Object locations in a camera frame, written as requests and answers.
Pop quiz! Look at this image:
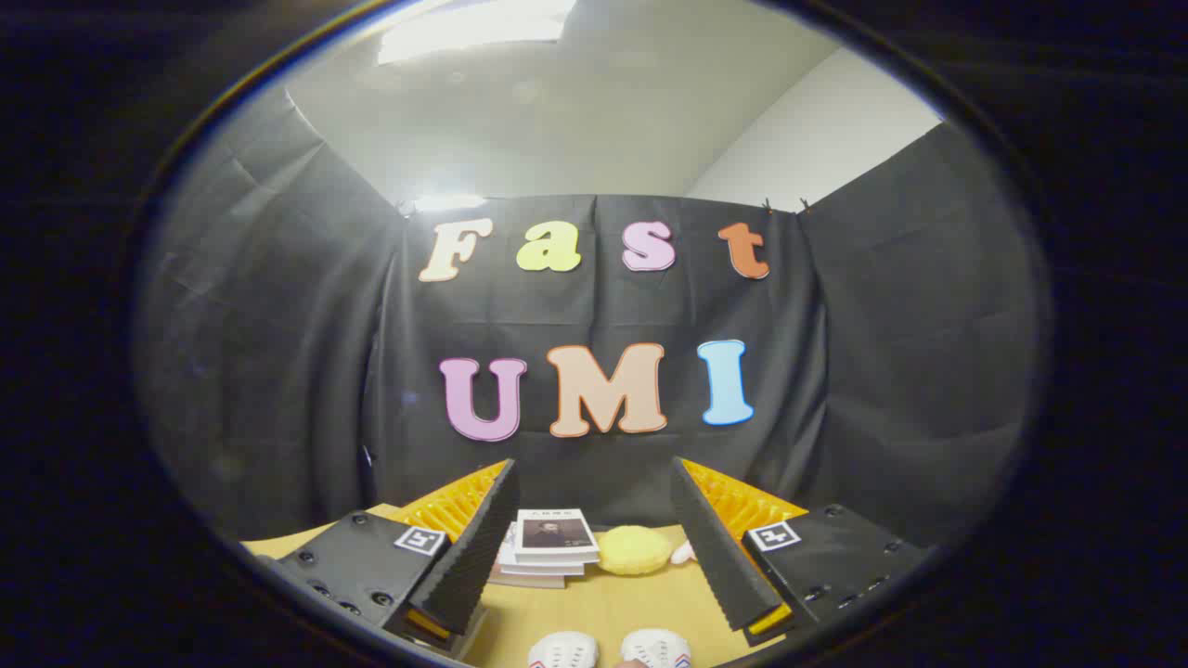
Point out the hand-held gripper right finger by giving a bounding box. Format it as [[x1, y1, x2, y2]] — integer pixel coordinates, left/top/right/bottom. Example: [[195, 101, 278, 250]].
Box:
[[670, 456, 935, 649]]

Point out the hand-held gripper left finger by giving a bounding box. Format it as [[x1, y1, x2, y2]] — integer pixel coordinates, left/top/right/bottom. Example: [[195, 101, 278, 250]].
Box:
[[251, 457, 523, 662]]

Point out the white shoe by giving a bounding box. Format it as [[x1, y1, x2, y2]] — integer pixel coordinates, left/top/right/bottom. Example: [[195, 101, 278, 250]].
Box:
[[527, 631, 600, 668], [620, 628, 692, 668]]

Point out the reddish brown book under stack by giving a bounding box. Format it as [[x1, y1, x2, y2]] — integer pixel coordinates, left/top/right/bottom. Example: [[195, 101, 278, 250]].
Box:
[[489, 568, 567, 590]]

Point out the yellow round plush cushion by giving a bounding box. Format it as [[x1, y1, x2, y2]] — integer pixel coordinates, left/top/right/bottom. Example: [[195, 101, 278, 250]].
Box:
[[597, 525, 674, 576]]

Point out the white book with portrait cover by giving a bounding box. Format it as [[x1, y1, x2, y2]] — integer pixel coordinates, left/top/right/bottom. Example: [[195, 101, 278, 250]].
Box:
[[513, 507, 601, 567]]

